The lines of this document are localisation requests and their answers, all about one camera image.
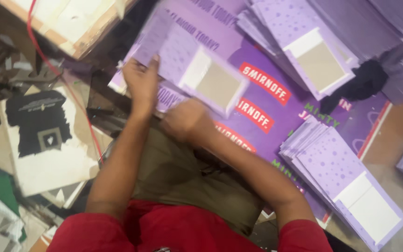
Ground person's right hand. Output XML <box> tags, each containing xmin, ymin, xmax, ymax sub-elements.
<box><xmin>160</xmin><ymin>99</ymin><xmax>212</xmax><ymax>143</ymax></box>

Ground person's left hand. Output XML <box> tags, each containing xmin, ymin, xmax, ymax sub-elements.
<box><xmin>122</xmin><ymin>54</ymin><xmax>161</xmax><ymax>117</ymax></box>

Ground purple dotted card sheet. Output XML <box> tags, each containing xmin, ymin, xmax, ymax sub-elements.
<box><xmin>132</xmin><ymin>9</ymin><xmax>250</xmax><ymax>119</ymax></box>

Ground wooden white-topped table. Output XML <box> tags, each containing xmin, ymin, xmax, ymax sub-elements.
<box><xmin>0</xmin><ymin>0</ymin><xmax>139</xmax><ymax>60</ymax></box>

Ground person's olive trousers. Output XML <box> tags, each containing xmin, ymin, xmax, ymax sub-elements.
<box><xmin>132</xmin><ymin>119</ymin><xmax>265</xmax><ymax>237</ymax></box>

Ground large purple printed poster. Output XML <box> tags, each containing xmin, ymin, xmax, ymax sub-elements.
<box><xmin>108</xmin><ymin>0</ymin><xmax>393</xmax><ymax>230</ymax></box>

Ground white board with black print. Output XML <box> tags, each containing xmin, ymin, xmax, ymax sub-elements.
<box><xmin>0</xmin><ymin>86</ymin><xmax>101</xmax><ymax>197</ymax></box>

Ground person's red shirt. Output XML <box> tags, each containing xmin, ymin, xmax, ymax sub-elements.
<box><xmin>47</xmin><ymin>200</ymin><xmax>334</xmax><ymax>252</ymax></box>

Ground black cloth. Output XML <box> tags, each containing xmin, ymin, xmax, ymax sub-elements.
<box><xmin>320</xmin><ymin>59</ymin><xmax>389</xmax><ymax>115</ymax></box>

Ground stack of plain purple sheets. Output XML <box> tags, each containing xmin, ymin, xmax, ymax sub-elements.
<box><xmin>308</xmin><ymin>0</ymin><xmax>403</xmax><ymax>105</ymax></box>

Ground red cable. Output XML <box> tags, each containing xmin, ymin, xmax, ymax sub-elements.
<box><xmin>27</xmin><ymin>0</ymin><xmax>105</xmax><ymax>165</ymax></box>

